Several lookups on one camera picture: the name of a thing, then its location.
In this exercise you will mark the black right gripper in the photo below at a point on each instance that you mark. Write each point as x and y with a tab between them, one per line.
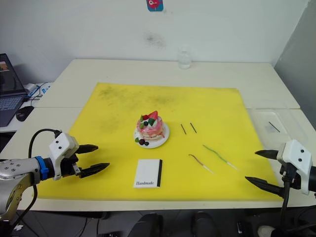
291	180

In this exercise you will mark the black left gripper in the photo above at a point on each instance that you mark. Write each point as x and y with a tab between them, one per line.
70	165

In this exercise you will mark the green twisted candle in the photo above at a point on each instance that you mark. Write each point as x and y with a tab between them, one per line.
217	155

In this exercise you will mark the white black matchbox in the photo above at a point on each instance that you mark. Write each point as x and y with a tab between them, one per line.
148	172

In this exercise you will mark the brown twisted candle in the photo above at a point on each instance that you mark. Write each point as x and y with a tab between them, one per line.
198	161

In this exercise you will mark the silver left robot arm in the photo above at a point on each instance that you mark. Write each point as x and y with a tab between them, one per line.
17	170

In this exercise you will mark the pink fruit-topped toy cake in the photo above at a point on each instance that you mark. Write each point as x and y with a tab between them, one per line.
150	128

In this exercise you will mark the yellow table mat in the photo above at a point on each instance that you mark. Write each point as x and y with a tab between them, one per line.
111	138

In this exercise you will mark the clear plastic tray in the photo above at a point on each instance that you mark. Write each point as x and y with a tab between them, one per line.
261	123

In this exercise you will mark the white shoe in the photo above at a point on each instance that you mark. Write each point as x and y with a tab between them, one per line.
265	231

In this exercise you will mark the white round plate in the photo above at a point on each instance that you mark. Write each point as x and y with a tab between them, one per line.
165	134

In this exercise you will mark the black computer mouse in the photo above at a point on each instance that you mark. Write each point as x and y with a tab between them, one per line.
24	113

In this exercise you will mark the blue white card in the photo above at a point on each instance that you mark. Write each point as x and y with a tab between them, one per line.
46	88

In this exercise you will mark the white adapter box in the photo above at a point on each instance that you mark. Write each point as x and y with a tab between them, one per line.
30	89

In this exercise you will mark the dark laptop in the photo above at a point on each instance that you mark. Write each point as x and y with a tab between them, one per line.
8	98

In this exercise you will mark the grey partition panel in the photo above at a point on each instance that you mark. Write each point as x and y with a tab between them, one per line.
300	61

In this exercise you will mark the clear glass of water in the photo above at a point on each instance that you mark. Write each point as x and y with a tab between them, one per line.
184	60

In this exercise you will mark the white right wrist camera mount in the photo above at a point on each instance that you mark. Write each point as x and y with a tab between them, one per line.
295	153

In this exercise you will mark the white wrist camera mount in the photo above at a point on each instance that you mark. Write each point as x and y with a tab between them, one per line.
61	144
295	153

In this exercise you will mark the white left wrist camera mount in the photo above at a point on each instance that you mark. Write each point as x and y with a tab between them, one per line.
61	144

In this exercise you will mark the blue red wall sticker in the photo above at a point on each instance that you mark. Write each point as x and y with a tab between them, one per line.
155	5

